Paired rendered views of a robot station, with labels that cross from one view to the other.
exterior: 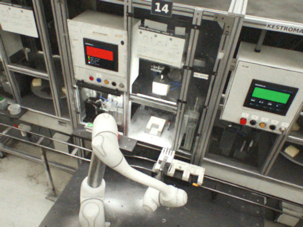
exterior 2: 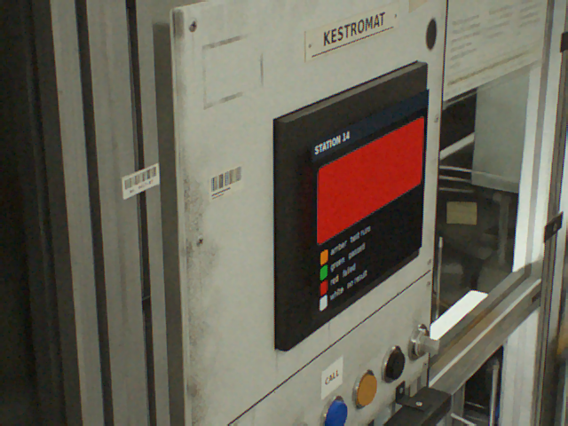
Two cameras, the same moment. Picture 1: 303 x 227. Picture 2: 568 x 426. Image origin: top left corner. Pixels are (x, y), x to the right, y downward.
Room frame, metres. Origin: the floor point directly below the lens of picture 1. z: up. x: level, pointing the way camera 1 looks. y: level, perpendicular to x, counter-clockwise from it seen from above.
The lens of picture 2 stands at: (1.45, 1.24, 1.95)
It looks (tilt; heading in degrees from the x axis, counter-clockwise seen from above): 20 degrees down; 287
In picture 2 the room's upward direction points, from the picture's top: straight up
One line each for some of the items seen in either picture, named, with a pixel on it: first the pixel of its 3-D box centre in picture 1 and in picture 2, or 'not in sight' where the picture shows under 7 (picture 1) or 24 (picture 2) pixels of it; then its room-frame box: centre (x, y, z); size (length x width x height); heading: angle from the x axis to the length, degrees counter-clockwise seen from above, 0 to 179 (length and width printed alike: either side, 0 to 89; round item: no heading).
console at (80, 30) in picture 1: (105, 50); (229, 211); (1.79, 0.34, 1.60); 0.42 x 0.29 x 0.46; 74
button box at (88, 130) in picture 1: (91, 130); not in sight; (1.61, 0.45, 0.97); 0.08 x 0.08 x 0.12; 74
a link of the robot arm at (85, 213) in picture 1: (92, 217); not in sight; (0.93, 0.31, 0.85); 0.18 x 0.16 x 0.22; 12
